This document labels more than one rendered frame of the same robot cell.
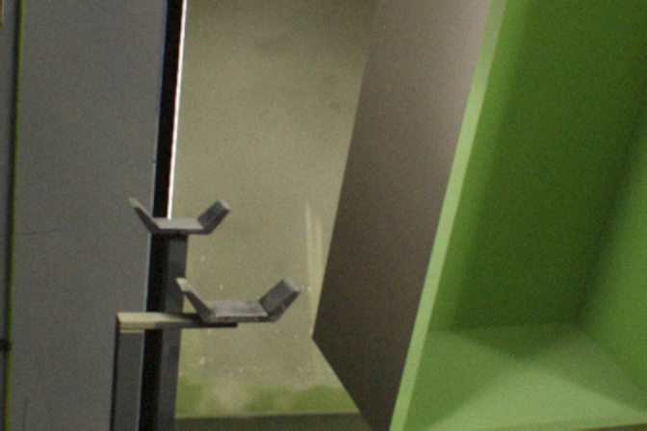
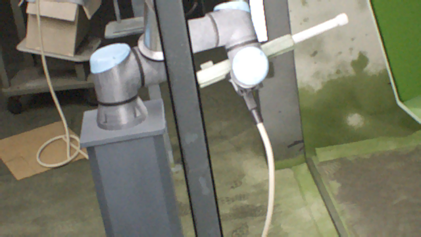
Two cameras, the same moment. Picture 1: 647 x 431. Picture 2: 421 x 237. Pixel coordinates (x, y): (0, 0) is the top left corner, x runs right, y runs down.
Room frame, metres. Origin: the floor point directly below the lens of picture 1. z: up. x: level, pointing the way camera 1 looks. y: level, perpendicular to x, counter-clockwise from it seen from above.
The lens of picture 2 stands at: (2.20, -3.26, 1.77)
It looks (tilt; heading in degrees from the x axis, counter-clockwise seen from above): 22 degrees down; 108
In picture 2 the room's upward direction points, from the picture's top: 9 degrees counter-clockwise
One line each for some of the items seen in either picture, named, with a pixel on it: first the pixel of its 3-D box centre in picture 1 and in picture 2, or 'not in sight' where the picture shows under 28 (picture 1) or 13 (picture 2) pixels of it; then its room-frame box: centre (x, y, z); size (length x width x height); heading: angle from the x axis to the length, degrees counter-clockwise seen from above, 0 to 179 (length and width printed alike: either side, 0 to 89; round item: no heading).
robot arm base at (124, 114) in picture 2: not in sight; (120, 107); (1.02, -0.61, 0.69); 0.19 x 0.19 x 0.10
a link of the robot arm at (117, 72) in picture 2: not in sight; (115, 72); (1.03, -0.61, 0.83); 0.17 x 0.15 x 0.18; 36
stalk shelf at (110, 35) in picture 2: not in sight; (142, 24); (0.88, 0.12, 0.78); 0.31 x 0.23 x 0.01; 19
